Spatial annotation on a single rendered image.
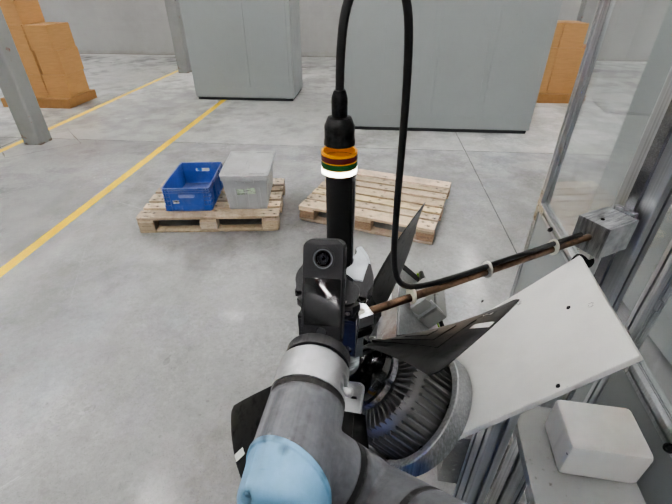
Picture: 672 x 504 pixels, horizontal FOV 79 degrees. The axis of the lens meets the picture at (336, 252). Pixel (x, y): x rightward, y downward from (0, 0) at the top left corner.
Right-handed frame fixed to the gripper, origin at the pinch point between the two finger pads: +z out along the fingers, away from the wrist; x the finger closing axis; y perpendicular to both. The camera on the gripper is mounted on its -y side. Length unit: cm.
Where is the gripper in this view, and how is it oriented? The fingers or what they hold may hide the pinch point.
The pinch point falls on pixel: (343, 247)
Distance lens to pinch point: 58.9
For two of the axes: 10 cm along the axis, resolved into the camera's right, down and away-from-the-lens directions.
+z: 1.6, -5.6, 8.2
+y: 0.0, 8.3, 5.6
